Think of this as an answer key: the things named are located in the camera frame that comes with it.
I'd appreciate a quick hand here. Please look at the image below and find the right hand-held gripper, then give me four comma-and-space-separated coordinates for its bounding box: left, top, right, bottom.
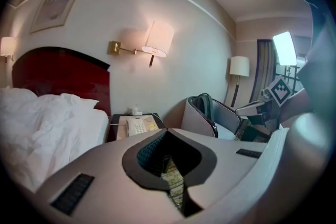
235, 74, 293, 137

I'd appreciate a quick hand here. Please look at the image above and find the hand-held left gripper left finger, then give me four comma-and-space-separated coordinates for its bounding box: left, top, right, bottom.
33, 127, 186, 224

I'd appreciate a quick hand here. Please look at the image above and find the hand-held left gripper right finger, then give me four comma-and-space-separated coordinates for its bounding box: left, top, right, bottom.
167, 127, 290, 224

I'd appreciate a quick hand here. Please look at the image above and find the person's right forearm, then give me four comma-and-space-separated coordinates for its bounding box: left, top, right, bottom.
279, 88, 314, 124

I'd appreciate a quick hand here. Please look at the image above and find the dark wooden nightstand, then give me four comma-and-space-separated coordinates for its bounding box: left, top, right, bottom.
106, 112, 166, 143

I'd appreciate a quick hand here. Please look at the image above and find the window curtain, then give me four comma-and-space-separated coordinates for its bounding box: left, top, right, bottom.
249, 39, 275, 104

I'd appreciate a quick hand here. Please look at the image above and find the grey backpack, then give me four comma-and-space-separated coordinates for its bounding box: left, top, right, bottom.
194, 93, 215, 124

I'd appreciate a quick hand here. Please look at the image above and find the floor lamp with white shade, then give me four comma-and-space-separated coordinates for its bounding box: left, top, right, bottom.
226, 56, 250, 108

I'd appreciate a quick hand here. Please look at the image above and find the dark framed grid window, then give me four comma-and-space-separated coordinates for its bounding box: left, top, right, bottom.
272, 60, 301, 95

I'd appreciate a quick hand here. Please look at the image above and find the armchair with blue seat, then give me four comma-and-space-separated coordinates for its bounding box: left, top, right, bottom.
180, 95, 242, 141

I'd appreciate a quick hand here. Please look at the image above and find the white bed duvet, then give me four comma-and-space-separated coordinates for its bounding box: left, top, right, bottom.
0, 86, 110, 192

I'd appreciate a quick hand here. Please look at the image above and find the white power strip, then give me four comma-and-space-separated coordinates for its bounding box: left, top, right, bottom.
128, 104, 143, 116

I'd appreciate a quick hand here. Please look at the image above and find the white pillow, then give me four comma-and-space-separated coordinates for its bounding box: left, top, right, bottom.
38, 93, 100, 112
0, 86, 39, 113

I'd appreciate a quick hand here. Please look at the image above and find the dark wooden headboard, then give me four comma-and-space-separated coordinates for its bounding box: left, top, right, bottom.
12, 46, 111, 116

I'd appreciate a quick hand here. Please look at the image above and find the white corded telephone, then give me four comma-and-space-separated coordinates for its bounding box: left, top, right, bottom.
125, 118, 147, 137

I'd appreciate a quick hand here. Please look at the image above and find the brass wall lamp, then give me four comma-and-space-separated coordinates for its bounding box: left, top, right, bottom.
107, 20, 175, 68

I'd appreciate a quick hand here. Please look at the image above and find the framed wall picture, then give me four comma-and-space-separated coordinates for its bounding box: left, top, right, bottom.
28, 0, 86, 34

